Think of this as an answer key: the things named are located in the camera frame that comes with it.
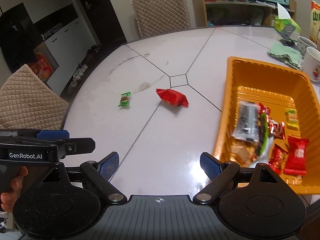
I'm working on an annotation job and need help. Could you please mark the black sesame snack packet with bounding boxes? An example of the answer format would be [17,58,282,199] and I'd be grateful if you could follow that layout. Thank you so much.
[232,101,259,143]

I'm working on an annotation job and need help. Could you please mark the white green snack pouch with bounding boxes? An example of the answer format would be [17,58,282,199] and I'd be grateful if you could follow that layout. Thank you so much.
[249,114,273,168]

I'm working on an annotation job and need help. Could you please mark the red patterned snack packet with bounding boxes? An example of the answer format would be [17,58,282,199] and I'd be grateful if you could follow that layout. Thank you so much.
[268,144,288,175]

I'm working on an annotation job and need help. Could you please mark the dark red candy wrapper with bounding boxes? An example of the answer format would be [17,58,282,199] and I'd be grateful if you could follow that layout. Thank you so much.
[267,116,285,140]

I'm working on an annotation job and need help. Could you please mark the red square candy packet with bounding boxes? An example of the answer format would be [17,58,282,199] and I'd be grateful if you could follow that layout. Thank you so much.
[283,136,309,176]

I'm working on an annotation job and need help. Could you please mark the small red candy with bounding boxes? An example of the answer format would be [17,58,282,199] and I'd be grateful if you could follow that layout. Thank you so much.
[259,103,271,116]

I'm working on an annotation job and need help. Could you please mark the green candy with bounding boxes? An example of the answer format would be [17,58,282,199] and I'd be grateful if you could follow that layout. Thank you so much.
[118,92,131,108]

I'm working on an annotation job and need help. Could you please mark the large red snack bag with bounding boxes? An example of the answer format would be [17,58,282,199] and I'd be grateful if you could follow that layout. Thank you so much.
[156,88,189,107]

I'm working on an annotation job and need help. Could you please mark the yellow candy packet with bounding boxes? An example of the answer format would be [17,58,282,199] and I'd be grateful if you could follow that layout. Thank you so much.
[285,108,299,131]

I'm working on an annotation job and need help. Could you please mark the person's left hand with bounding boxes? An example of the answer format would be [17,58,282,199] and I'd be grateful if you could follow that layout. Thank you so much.
[1,166,28,213]

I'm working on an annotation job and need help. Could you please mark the near quilted beige chair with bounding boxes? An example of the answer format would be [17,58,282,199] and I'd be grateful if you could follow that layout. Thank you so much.
[0,64,68,130]

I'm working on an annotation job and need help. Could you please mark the quilted beige chair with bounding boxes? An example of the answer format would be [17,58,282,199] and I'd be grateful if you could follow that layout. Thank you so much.
[130,0,191,38]
[0,64,68,130]

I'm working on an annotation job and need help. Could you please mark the red gift box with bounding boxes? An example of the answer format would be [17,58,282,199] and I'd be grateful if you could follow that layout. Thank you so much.
[28,42,59,83]

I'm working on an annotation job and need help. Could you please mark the white cabinet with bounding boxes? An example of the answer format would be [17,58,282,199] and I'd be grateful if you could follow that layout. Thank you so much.
[44,18,94,95]

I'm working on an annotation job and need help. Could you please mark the orange plastic tray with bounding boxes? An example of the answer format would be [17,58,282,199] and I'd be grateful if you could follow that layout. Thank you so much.
[213,57,319,194]

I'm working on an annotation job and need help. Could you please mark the green cleaning cloth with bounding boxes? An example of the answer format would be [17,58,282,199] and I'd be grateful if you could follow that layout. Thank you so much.
[267,42,302,70]

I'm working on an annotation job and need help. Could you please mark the white cartoon mug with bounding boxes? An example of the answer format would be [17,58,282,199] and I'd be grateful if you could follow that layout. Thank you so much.
[302,47,320,82]

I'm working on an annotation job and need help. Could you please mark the patterned white mug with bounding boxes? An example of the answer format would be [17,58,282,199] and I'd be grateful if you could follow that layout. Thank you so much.
[297,36,317,57]

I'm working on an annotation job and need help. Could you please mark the grey phone stand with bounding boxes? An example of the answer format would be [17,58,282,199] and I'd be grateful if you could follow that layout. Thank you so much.
[279,23,296,47]

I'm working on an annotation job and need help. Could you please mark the wooden shelf unit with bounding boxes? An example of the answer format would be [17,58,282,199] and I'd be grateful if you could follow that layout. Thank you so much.
[190,0,297,28]

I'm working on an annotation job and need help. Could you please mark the green tissue pack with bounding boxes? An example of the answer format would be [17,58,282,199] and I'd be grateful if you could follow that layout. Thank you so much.
[274,3,301,34]

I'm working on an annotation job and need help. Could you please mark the far quilted beige chair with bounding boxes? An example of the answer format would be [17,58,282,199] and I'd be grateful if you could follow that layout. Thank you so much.
[130,0,191,38]

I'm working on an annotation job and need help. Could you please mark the walnut drink box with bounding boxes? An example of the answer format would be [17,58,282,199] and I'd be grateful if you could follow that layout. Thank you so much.
[310,1,320,48]

